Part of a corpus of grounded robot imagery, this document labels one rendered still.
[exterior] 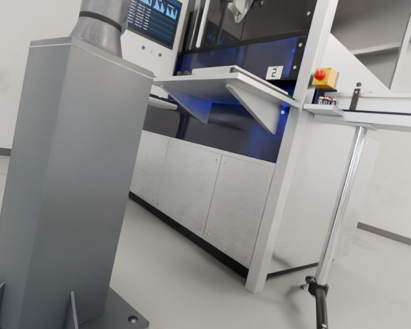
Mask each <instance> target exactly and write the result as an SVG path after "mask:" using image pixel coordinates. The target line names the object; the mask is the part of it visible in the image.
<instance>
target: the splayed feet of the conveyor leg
mask: <svg viewBox="0 0 411 329"><path fill-rule="evenodd" d="M305 281H306V285H301V288H302V289H303V290H304V291H307V292H309V293H310V294H312V295H313V296H315V300H316V329H328V321H327V304H326V297H327V293H328V290H329V286H328V284H326V285H319V284H318V283H316V282H315V281H314V276H311V275H308V276H306V278H305Z"/></svg>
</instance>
